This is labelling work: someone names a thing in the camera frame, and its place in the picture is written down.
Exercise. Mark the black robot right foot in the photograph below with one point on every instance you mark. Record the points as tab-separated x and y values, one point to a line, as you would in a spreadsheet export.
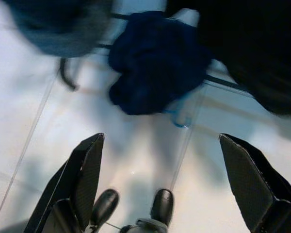
163	206

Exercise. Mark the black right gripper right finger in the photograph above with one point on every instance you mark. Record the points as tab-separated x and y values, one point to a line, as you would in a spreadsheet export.
252	189

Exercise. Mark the black hanging garment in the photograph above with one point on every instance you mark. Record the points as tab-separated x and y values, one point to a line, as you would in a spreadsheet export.
257	48

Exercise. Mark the black robot foot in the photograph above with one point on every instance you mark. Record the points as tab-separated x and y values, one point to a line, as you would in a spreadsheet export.
163	206
105	206

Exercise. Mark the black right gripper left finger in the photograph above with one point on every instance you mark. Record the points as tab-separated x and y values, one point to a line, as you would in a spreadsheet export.
70	194

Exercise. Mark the grey blue hanging garment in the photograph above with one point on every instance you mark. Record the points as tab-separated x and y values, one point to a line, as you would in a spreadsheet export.
51	29

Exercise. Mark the dark blue denim garment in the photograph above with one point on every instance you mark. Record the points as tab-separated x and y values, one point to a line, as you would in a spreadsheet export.
157	63

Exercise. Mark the black clothes hanger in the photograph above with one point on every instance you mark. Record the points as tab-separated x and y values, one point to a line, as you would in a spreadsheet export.
67	77

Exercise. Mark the blue plastic clothes hanger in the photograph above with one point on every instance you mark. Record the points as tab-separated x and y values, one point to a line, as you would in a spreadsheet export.
178	124

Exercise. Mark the black robot left foot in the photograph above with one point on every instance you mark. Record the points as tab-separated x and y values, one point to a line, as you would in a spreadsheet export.
105	206

